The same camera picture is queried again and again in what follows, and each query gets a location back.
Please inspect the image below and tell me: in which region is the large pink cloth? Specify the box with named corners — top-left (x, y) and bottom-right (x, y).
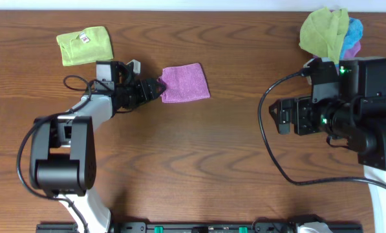
top-left (159, 63), bottom-right (211, 104)

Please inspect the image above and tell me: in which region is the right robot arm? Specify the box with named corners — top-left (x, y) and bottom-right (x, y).
top-left (269, 57), bottom-right (386, 232)

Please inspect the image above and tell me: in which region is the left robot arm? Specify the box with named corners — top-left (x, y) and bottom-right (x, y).
top-left (25, 60), bottom-right (166, 232)

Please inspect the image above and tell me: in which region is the small pink cloth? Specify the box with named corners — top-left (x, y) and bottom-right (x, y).
top-left (300, 41), bottom-right (361, 61)

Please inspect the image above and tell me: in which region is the crumpled green cloth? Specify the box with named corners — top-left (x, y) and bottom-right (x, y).
top-left (299, 7), bottom-right (349, 64)

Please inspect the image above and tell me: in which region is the blue cloth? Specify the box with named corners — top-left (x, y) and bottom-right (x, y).
top-left (339, 17), bottom-right (363, 60)

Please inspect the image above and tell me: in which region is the folded green cloth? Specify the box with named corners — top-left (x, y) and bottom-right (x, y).
top-left (56, 26), bottom-right (114, 67)

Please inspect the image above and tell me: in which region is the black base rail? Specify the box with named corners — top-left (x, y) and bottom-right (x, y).
top-left (35, 222), bottom-right (363, 233)

